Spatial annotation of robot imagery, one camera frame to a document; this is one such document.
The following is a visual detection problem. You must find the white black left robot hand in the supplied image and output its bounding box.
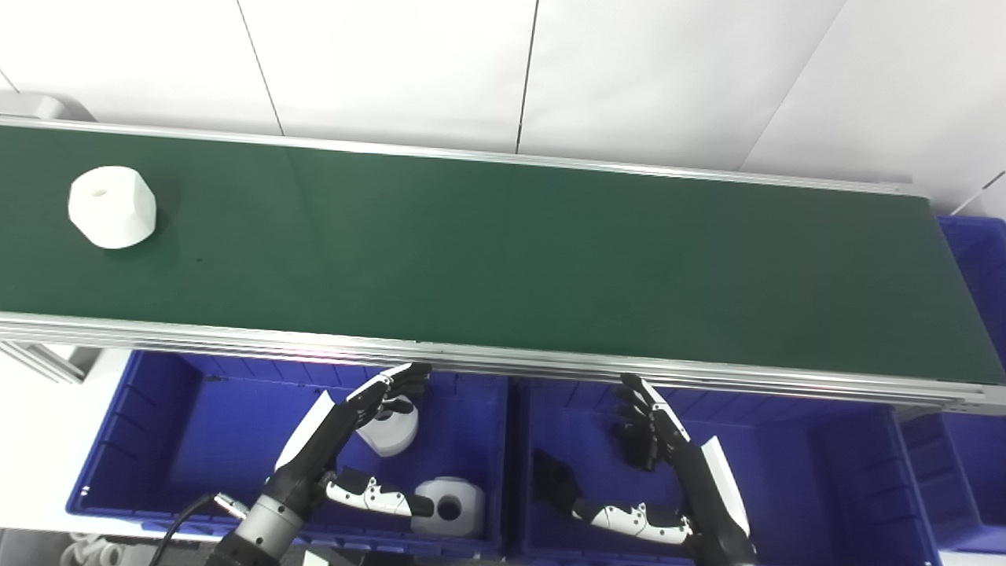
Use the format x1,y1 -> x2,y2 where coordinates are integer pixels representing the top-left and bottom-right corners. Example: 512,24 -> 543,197
271,362 -> 435,520

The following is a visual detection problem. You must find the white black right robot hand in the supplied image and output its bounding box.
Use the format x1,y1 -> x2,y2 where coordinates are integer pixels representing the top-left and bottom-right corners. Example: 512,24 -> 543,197
533,373 -> 757,566

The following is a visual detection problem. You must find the white faceted plastic part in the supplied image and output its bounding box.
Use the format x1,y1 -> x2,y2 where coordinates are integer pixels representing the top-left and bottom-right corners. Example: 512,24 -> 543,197
410,476 -> 486,538
68,165 -> 157,250
355,395 -> 420,458

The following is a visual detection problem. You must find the blue plastic bin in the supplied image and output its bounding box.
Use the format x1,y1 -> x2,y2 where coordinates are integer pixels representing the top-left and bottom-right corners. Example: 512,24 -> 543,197
896,214 -> 1006,555
66,350 -> 512,559
507,377 -> 940,566

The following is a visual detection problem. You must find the green conveyor belt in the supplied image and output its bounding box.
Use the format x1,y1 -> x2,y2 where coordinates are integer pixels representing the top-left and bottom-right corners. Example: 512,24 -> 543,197
0,116 -> 1006,414
0,124 -> 985,386

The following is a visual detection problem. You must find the aluminium conveyor support leg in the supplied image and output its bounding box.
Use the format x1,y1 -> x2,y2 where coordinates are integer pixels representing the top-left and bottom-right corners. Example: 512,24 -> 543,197
0,342 -> 103,386

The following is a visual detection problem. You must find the grey conveyor end housing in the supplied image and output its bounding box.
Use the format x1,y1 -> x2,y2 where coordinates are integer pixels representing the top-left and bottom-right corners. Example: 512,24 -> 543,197
0,90 -> 95,123

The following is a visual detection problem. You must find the white ribbed object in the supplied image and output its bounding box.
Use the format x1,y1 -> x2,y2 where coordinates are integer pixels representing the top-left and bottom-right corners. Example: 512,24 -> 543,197
61,533 -> 123,566

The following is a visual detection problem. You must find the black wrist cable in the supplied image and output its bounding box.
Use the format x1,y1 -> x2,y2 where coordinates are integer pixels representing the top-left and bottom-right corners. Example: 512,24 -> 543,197
160,492 -> 251,566

